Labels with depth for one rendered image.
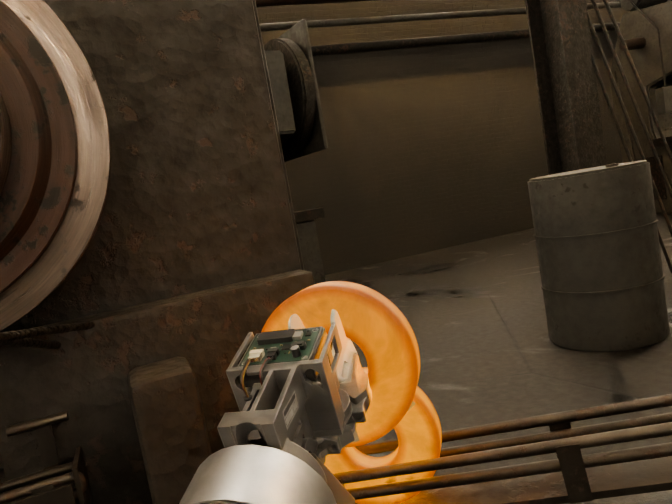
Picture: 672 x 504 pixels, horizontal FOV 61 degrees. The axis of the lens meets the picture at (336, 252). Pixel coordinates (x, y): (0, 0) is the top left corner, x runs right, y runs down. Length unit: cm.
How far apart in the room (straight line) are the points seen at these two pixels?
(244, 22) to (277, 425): 70
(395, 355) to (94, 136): 43
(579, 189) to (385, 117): 501
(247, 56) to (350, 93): 666
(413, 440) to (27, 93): 55
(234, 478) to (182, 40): 71
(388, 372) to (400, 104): 738
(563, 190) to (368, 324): 252
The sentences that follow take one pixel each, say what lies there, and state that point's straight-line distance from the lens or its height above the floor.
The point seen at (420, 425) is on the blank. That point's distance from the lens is 65.
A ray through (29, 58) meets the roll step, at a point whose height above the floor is 118.
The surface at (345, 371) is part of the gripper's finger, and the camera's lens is 48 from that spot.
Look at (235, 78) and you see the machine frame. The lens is 92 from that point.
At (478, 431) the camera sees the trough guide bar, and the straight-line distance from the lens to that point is 69.
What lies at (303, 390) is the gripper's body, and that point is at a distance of 40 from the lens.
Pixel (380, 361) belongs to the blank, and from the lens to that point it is 53.
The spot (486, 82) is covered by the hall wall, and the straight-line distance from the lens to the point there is 863.
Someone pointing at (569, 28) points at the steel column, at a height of 184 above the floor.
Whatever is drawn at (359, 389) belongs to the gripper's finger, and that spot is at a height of 83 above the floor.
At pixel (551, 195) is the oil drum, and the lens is 303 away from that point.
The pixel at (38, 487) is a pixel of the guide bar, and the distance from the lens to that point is 78.
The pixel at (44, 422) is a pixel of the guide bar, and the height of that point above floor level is 76.
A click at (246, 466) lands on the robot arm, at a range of 34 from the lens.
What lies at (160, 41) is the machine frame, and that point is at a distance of 92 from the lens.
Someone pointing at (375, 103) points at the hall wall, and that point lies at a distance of 769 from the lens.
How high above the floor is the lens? 98
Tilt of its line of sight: 6 degrees down
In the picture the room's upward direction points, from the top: 10 degrees counter-clockwise
